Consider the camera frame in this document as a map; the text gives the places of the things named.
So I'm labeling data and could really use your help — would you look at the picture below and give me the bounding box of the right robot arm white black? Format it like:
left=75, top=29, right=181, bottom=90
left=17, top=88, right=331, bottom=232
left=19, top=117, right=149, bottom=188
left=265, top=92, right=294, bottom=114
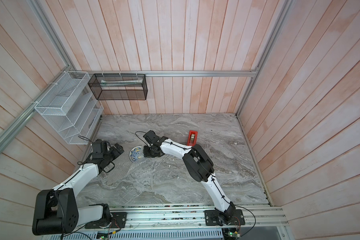
left=140, top=131, right=249, bottom=227

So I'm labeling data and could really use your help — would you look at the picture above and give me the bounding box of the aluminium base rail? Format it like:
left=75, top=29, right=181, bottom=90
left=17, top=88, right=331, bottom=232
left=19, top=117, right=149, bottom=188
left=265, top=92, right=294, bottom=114
left=110, top=204, right=289, bottom=231

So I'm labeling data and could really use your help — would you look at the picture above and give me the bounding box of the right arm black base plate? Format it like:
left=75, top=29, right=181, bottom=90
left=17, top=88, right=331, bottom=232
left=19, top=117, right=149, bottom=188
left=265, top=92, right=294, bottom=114
left=204, top=210, right=246, bottom=227

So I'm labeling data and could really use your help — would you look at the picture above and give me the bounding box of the black mesh wall basket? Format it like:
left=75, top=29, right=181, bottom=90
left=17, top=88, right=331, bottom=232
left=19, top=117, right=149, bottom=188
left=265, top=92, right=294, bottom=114
left=89, top=73, right=148, bottom=101

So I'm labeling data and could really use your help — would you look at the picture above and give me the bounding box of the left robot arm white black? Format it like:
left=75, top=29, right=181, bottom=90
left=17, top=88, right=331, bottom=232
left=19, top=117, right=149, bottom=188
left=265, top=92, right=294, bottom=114
left=32, top=139, right=124, bottom=236

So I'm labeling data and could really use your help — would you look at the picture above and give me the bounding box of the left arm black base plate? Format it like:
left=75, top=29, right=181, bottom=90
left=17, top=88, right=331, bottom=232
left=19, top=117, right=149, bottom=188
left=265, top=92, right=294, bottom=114
left=85, top=212, right=127, bottom=229

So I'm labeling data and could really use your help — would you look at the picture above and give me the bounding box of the blue yellow patterned bowl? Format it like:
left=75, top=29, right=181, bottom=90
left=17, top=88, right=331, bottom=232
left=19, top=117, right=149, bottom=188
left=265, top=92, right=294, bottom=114
left=129, top=146, right=144, bottom=163

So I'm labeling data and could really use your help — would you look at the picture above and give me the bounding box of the red tape dispenser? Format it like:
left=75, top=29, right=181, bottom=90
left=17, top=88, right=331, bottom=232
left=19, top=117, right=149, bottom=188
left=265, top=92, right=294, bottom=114
left=187, top=131, right=198, bottom=146

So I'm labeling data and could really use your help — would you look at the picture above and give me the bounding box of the white wire mesh shelf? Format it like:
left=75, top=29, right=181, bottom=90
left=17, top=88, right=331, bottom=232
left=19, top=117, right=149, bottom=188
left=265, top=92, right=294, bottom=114
left=35, top=72, right=104, bottom=145

